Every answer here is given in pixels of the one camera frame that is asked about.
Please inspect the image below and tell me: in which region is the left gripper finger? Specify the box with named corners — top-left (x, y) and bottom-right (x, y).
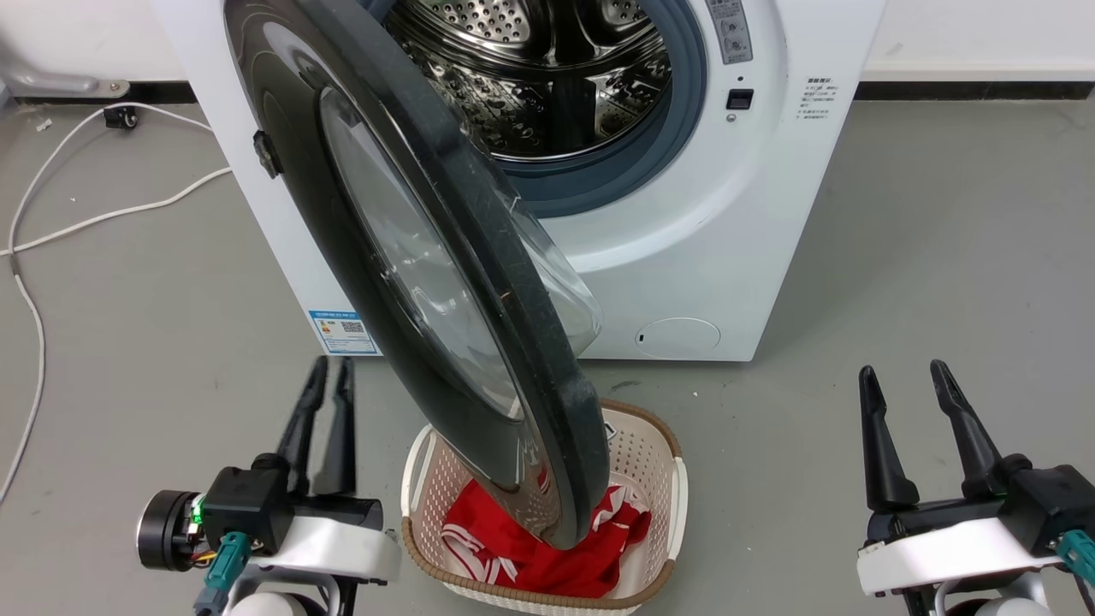
top-left (313, 357), bottom-right (357, 497)
top-left (275, 356), bottom-right (329, 497)

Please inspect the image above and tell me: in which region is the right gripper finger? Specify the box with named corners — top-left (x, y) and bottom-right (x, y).
top-left (930, 359), bottom-right (1032, 501)
top-left (859, 365), bottom-right (920, 512)

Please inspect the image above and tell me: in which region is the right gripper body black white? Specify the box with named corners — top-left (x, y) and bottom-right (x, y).
top-left (857, 465), bottom-right (1095, 597)

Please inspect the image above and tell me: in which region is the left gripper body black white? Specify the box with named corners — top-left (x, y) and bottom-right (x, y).
top-left (137, 465), bottom-right (401, 587)

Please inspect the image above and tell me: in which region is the dark round washing machine door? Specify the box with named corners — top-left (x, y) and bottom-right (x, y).
top-left (224, 0), bottom-right (611, 551)

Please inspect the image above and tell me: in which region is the white front-load washing machine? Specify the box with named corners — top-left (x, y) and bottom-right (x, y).
top-left (150, 0), bottom-right (886, 362)

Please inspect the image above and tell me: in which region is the black door latch hook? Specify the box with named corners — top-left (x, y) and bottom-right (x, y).
top-left (253, 130), bottom-right (284, 180)

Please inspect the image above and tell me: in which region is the blue-grey rubber door gasket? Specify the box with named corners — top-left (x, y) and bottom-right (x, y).
top-left (368, 0), bottom-right (709, 219)

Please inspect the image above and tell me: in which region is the blue energy label sticker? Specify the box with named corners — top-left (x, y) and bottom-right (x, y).
top-left (309, 310), bottom-right (380, 356)

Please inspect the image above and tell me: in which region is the white brown-rimmed laundry basket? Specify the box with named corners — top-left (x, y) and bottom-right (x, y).
top-left (401, 398), bottom-right (689, 616)

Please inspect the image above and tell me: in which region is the round white filter cover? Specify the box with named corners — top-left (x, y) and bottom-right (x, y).
top-left (635, 317), bottom-right (722, 358)

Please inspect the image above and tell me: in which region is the red white-striped garment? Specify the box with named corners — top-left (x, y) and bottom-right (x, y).
top-left (441, 479), bottom-right (653, 600)

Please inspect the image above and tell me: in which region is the small printed text sticker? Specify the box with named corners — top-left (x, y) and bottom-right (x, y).
top-left (800, 75), bottom-right (843, 122)

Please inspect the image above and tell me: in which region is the perforated steel washer drum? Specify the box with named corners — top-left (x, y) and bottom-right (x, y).
top-left (385, 0), bottom-right (673, 163)

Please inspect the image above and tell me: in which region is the grey instruction label strip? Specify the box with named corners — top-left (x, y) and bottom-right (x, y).
top-left (706, 0), bottom-right (755, 66)

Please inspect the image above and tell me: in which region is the teal connector left gripper cable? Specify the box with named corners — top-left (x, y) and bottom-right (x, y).
top-left (193, 530), bottom-right (254, 616)

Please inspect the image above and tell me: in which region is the teal connector gripper cable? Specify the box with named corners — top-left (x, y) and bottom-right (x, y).
top-left (1057, 529), bottom-right (1095, 616)
top-left (193, 530), bottom-right (254, 616)

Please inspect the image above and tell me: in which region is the teal connector right gripper cable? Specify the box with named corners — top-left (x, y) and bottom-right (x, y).
top-left (1057, 529), bottom-right (1095, 616)

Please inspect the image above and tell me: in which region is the thin white floor cable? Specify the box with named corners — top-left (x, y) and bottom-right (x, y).
top-left (0, 103), bottom-right (215, 506)

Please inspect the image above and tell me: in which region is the thick white floor cable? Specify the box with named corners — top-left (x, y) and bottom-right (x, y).
top-left (0, 167), bottom-right (234, 258)

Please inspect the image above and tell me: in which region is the black wall baseboard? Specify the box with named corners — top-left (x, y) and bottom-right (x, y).
top-left (855, 80), bottom-right (1095, 102)
top-left (13, 81), bottom-right (199, 105)

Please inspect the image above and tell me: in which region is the grey metal floor bracket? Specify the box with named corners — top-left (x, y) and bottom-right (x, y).
top-left (0, 62), bottom-right (131, 100)

